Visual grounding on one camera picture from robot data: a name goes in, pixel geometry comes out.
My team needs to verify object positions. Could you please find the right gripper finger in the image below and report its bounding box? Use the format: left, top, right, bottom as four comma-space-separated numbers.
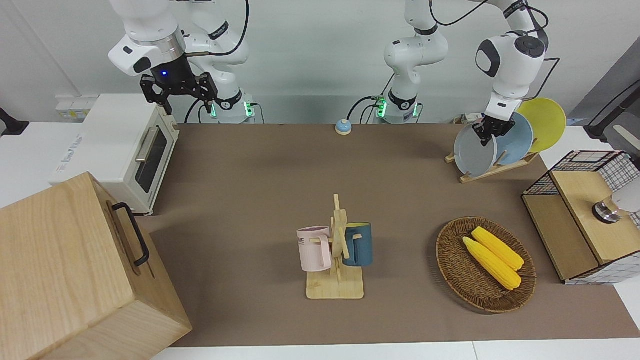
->
139, 74, 174, 116
194, 72, 219, 115

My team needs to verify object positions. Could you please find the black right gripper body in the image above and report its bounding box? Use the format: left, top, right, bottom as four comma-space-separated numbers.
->
148, 53, 201, 99

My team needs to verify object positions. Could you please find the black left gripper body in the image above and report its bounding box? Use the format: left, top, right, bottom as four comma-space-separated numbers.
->
481, 113, 516, 137

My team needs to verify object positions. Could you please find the gray plate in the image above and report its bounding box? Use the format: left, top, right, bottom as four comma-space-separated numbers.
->
454, 122, 499, 178

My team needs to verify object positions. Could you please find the light blue plate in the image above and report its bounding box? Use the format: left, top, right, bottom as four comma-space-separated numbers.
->
492, 112, 534, 166

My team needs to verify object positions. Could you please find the wooden plate rack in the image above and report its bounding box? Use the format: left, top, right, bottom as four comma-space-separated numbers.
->
445, 150, 541, 184

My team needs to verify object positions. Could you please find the yellow plate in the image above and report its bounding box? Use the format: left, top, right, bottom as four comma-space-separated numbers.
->
515, 98, 567, 154

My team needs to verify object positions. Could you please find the white toaster oven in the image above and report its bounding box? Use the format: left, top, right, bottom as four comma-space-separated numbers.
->
48, 93, 180, 217

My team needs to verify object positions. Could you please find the yellow corn cob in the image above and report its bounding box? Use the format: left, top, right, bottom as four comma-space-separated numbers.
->
462, 236, 522, 291
471, 226, 525, 272

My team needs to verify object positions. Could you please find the brown table mat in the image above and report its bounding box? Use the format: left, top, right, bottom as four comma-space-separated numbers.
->
135, 123, 640, 348

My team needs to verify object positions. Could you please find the brown wicker basket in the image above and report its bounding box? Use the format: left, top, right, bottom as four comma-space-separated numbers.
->
436, 216, 537, 314

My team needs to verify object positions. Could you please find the dark blue mug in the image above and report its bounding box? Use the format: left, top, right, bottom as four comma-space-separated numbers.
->
342, 222, 374, 268

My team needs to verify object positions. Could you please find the pink mug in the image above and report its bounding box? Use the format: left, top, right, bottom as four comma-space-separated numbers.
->
296, 226, 333, 273

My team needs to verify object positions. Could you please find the large wooden box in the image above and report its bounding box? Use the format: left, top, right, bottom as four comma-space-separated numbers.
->
0, 171, 193, 360

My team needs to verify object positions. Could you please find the wooden mug tree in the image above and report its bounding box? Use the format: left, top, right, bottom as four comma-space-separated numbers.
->
306, 193, 365, 300

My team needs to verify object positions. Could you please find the black right base cable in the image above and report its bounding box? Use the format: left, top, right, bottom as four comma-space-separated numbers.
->
183, 97, 216, 124

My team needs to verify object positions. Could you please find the black base cable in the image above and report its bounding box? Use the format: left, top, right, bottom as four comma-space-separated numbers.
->
346, 75, 396, 125
183, 97, 216, 124

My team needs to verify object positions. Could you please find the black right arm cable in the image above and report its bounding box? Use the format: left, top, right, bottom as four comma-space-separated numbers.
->
185, 0, 251, 57

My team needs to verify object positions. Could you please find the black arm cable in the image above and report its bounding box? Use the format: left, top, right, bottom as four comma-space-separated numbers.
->
428, 0, 562, 101
185, 0, 251, 57

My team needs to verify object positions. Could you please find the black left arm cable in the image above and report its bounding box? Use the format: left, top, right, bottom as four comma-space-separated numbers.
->
428, 0, 562, 101

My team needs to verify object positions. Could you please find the wire and wood storage box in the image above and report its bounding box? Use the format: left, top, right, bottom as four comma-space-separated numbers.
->
521, 150, 640, 286

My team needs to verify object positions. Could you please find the black left base cable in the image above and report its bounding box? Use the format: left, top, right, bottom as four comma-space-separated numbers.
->
346, 75, 396, 125

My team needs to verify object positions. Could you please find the black box handle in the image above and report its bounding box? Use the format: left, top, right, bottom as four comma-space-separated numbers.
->
111, 202, 151, 267

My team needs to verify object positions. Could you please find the black clamp mount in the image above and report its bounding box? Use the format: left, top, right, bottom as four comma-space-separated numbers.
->
0, 107, 30, 137

